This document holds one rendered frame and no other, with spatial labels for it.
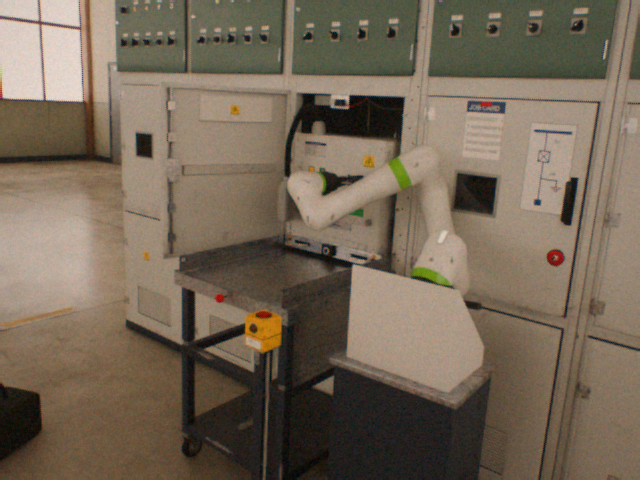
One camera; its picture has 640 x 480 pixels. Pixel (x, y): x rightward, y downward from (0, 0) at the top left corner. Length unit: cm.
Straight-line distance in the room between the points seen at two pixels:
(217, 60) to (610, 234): 199
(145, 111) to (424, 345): 241
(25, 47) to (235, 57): 1108
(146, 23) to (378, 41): 157
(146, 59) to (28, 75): 1038
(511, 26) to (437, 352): 115
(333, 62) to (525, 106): 86
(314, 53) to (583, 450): 189
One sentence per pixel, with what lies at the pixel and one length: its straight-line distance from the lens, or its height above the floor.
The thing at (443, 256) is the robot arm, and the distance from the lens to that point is 180.
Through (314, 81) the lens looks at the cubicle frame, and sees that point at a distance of 267.
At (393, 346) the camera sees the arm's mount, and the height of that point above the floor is 84.
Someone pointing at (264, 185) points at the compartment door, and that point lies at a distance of 275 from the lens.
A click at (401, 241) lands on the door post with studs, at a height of 98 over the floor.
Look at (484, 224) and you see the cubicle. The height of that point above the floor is 112.
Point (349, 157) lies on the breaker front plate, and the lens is 247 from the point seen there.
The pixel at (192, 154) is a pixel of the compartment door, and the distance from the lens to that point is 257.
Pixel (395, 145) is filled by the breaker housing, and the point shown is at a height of 137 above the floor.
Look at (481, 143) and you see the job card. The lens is 221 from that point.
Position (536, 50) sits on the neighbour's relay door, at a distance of 216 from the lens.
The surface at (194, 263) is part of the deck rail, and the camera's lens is 239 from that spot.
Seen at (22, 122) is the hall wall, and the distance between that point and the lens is 1372.
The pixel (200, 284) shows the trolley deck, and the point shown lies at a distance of 226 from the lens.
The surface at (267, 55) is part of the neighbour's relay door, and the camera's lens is 284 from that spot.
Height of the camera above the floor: 153
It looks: 13 degrees down
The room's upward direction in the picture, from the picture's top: 3 degrees clockwise
